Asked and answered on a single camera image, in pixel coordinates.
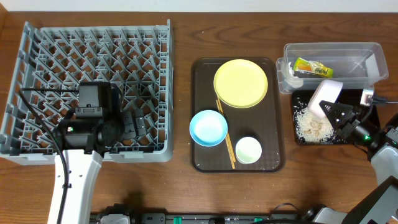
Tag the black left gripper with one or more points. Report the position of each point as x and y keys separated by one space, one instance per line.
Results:
x=132 y=123

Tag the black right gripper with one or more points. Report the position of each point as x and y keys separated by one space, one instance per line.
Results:
x=347 y=117

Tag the pink bowl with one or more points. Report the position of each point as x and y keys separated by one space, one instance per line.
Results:
x=328 y=90

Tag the green orange snack wrapper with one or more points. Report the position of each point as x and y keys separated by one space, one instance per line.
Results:
x=313 y=68

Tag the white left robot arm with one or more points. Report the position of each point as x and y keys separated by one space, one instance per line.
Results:
x=76 y=175

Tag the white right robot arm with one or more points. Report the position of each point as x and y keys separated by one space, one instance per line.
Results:
x=381 y=204

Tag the grey dishwasher rack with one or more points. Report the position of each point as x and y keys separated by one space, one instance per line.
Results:
x=53 y=61

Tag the cooked rice leftovers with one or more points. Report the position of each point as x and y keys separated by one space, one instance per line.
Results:
x=311 y=129

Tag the clear plastic bin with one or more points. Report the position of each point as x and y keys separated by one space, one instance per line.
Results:
x=357 y=65

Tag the crumpled white tissue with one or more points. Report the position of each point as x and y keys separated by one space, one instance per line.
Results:
x=290 y=78

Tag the blue bowl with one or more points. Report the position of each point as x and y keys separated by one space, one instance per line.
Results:
x=208 y=128

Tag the wooden chopstick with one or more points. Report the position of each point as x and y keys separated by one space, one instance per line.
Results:
x=230 y=146
x=231 y=155

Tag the small pale green bowl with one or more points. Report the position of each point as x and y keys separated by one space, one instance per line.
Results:
x=248 y=150

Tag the yellow plate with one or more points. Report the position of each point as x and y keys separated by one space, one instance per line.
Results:
x=240 y=83

